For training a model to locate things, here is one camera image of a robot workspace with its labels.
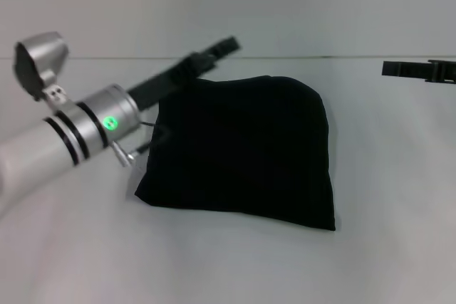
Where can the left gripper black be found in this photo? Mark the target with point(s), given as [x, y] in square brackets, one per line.
[171, 76]

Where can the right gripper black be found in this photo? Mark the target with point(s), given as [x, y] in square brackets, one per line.
[443, 70]

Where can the black shirt with FREE print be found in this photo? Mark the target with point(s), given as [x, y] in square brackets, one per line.
[242, 154]

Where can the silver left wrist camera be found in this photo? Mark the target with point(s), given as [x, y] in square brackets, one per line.
[39, 65]

